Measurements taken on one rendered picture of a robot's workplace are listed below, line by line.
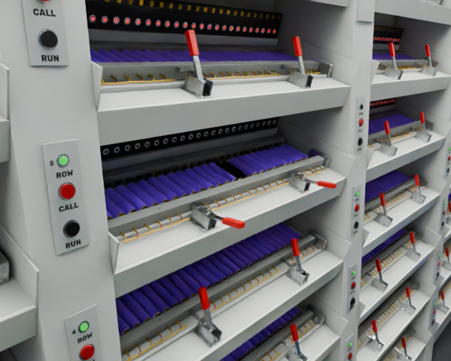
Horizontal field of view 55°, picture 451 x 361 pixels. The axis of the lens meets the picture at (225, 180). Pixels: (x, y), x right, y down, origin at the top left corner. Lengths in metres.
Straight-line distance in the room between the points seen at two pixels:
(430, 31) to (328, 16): 0.70
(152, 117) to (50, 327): 0.27
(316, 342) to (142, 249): 0.62
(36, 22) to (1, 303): 0.29
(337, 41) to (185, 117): 0.48
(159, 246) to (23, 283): 0.18
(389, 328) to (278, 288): 0.73
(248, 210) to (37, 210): 0.37
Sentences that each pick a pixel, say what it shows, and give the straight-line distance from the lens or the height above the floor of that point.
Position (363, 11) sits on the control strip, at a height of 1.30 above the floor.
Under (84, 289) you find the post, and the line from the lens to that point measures 0.55.
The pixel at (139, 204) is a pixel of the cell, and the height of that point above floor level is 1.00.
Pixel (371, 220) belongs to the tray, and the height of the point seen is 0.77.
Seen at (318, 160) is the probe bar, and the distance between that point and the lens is 0.97.
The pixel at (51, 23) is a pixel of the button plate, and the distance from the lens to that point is 0.49.
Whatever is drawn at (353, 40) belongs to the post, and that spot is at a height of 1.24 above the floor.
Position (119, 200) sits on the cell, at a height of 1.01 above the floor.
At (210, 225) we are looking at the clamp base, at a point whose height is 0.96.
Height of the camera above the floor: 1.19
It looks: 14 degrees down
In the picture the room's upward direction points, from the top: 2 degrees counter-clockwise
